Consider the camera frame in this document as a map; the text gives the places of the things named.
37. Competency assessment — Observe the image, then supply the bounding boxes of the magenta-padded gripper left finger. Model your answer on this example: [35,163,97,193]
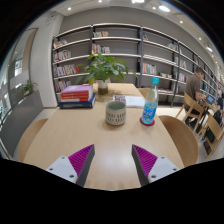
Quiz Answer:
[45,143,96,188]

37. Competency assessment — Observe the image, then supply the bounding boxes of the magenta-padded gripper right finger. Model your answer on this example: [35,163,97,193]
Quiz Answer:
[130,143,181,187]

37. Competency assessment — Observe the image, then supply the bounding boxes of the clear bottle with turquoise cap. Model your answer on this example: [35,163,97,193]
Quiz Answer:
[140,77,160,126]

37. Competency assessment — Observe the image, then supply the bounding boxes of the flat round red coaster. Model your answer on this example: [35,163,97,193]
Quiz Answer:
[139,116,156,127]

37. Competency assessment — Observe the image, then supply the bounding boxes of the thick blue book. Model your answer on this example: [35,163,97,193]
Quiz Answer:
[58,93,97,110]

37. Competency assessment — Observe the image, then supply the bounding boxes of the red book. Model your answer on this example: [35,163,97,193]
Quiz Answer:
[60,91,94,101]
[59,96,94,104]

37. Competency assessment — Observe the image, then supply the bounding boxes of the cream patterned ceramic cup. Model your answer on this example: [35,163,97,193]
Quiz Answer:
[105,100,127,127]

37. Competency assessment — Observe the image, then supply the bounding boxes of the white magazine with patterned cover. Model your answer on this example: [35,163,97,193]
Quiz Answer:
[112,94,146,109]

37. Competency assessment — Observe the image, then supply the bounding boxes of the pink book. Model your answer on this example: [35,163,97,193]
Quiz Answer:
[60,84,94,96]

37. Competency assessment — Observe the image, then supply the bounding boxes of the small potted plant by window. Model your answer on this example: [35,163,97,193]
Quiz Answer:
[21,79,36,98]

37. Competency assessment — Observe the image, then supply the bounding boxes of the person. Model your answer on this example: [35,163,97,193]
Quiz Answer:
[184,66,210,105]

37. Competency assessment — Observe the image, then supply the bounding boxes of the green potted plant, white pot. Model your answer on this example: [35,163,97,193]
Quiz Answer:
[74,53,138,95]

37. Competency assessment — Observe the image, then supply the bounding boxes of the round ceiling lights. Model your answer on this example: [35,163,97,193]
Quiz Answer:
[66,0,214,53]

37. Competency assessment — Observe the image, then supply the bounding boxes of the wooden frame chair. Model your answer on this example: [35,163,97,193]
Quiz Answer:
[199,113,224,156]
[181,92,205,130]

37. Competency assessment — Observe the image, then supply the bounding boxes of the grey wall shelf unit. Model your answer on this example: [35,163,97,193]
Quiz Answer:
[51,22,222,108]

